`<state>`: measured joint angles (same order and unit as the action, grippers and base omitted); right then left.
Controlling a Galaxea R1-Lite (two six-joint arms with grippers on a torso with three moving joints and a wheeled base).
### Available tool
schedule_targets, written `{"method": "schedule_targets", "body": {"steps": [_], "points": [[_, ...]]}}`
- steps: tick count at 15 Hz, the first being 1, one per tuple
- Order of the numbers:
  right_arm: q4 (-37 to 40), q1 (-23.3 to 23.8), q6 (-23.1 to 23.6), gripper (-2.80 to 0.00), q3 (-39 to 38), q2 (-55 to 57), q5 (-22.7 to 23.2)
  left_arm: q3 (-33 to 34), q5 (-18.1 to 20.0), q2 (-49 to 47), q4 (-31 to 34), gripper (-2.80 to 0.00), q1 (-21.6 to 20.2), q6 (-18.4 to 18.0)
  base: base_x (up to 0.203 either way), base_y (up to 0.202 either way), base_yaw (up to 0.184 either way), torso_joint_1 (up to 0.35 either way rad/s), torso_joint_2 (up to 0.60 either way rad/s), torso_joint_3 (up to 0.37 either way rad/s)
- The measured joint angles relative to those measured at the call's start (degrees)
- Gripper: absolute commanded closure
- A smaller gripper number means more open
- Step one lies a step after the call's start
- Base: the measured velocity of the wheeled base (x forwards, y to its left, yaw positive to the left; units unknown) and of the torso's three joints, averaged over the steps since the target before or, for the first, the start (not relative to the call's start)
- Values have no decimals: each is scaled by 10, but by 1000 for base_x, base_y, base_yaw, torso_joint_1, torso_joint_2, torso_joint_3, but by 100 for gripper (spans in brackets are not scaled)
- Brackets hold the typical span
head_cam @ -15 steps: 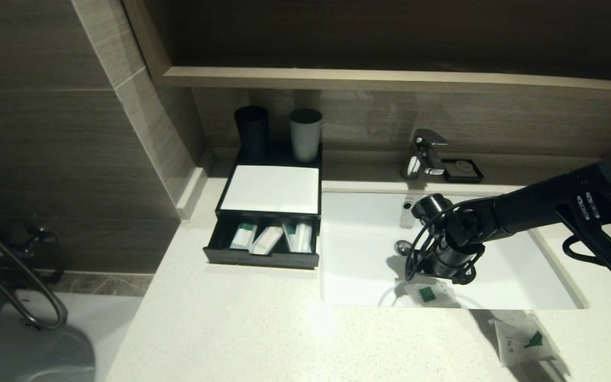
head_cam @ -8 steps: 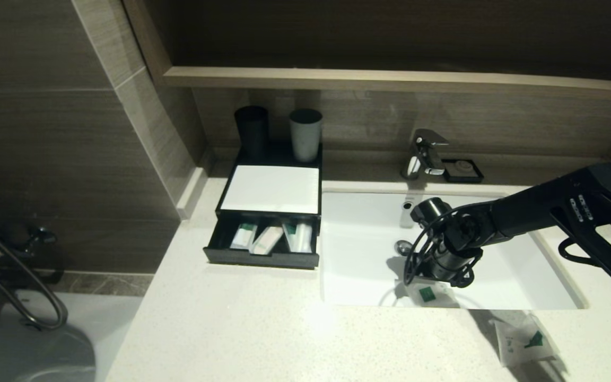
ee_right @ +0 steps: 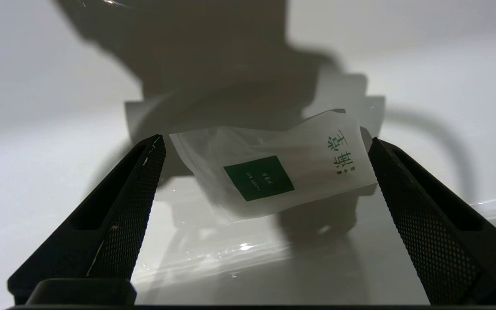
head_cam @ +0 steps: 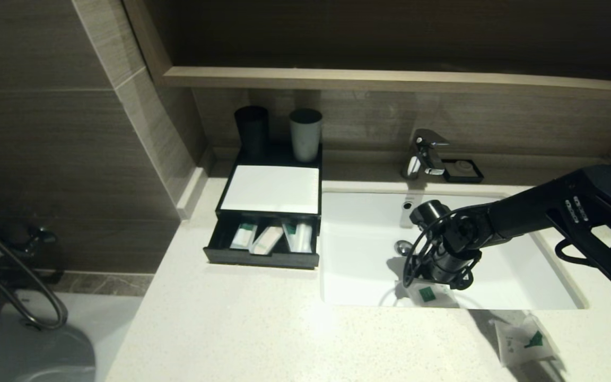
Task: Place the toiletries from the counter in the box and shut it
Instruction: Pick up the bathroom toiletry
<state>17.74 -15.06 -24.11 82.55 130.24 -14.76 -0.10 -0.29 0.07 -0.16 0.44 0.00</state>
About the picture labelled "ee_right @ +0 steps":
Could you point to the white sink basin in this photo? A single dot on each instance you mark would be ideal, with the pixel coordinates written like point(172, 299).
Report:
point(58, 86)

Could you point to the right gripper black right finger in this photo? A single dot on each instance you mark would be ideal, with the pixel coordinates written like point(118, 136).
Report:
point(446, 232)

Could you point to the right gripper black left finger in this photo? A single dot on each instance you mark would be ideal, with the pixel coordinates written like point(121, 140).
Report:
point(101, 232)

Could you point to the small packet with pink item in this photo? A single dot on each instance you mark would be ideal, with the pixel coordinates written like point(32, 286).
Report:
point(274, 172)

